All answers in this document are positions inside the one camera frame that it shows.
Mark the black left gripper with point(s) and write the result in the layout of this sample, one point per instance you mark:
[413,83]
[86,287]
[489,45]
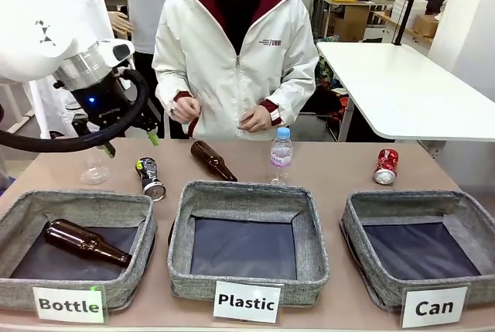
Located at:
[102,101]

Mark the crushed black silver can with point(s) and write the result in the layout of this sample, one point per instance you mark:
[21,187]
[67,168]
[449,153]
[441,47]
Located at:
[149,179]

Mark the clear plastic cup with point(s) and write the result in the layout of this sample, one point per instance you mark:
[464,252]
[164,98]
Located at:
[94,171]

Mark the brown glass bottle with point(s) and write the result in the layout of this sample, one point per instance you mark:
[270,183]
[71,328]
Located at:
[77,239]
[209,158]

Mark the clear pink-label water bottle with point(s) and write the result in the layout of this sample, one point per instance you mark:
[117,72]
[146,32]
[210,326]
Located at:
[281,154]

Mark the crushed red can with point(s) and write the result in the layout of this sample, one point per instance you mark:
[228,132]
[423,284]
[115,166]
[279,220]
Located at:
[386,165]

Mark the person's right forearm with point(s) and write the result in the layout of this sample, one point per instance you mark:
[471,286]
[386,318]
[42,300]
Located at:
[170,76]

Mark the person's left forearm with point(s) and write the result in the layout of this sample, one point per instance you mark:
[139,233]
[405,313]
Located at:
[294,92]

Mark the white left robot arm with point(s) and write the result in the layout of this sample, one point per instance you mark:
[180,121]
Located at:
[38,7]

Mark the grey fabric basket plastic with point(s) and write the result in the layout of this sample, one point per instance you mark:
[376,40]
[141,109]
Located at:
[181,231]

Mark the grey fabric basket bottle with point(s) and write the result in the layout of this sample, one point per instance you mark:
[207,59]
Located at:
[23,285]

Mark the grey fabric basket can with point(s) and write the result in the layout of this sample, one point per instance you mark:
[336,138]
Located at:
[356,231]

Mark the white Can label sign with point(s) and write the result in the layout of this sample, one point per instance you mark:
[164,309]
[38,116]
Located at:
[435,307]

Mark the person's right hand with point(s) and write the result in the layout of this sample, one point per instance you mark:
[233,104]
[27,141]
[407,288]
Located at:
[183,109]

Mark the background person's hand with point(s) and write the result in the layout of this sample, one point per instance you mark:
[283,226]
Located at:
[120,21]

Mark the person's left hand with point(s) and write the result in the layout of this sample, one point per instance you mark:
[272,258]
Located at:
[255,119]

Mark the person's white jacket torso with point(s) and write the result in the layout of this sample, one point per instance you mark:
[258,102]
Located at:
[232,57]

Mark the background person white coat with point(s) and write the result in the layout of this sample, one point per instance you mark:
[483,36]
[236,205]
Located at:
[151,3]

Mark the white Bottle label sign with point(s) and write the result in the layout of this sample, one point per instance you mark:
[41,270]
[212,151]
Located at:
[69,303]

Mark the white Plastic label sign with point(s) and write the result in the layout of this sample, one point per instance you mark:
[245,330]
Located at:
[247,303]

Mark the white side table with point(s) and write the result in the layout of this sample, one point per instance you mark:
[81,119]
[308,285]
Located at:
[406,88]

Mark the black stand pole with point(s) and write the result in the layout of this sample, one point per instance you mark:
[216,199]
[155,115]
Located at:
[406,3]

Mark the large cardboard box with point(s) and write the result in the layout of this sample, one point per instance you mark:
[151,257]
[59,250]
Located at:
[425,25]

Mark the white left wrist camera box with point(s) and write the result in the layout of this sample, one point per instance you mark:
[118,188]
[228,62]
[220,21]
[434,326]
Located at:
[116,51]

